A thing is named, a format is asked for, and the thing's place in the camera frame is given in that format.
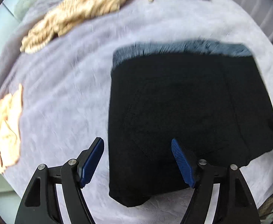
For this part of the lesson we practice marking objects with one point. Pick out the orange peach garment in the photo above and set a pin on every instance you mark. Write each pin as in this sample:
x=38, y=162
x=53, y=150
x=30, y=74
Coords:
x=10, y=142

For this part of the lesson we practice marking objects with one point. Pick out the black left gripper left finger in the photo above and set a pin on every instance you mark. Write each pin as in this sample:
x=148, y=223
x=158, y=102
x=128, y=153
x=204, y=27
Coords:
x=40, y=203

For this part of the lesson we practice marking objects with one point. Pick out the beige striped garment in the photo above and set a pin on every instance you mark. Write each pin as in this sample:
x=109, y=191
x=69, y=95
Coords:
x=63, y=18

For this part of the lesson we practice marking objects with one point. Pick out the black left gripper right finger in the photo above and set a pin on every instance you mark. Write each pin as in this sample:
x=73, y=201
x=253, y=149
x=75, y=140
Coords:
x=221, y=194

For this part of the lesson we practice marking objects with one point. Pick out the dark blue patterned pants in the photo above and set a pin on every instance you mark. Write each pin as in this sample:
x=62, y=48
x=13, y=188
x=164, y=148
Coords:
x=172, y=104

